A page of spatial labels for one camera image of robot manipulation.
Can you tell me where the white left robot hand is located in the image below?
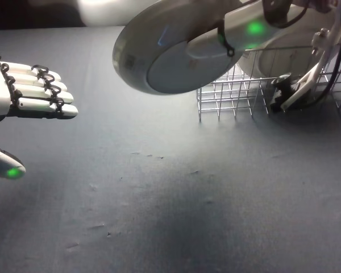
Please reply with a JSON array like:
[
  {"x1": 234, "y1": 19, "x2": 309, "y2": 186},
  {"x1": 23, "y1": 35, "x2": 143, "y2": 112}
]
[{"x1": 0, "y1": 52, "x2": 80, "y2": 180}]

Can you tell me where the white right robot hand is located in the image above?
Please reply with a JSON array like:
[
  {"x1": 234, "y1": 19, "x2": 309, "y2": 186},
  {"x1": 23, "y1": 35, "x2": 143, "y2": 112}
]
[{"x1": 186, "y1": 0, "x2": 293, "y2": 60}]

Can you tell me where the grey table cloth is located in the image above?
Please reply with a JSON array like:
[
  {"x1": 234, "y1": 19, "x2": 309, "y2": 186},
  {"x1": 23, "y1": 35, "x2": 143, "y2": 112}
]
[{"x1": 0, "y1": 22, "x2": 341, "y2": 273}]

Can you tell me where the white plate with dark rim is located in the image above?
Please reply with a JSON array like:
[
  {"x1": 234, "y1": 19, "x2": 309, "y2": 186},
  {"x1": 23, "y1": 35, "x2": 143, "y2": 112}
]
[
  {"x1": 112, "y1": 0, "x2": 276, "y2": 96},
  {"x1": 238, "y1": 5, "x2": 341, "y2": 80}
]

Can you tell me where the silver wire dish rack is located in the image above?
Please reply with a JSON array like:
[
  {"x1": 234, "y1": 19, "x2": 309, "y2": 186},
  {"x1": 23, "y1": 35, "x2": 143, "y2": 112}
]
[{"x1": 196, "y1": 42, "x2": 341, "y2": 123}]

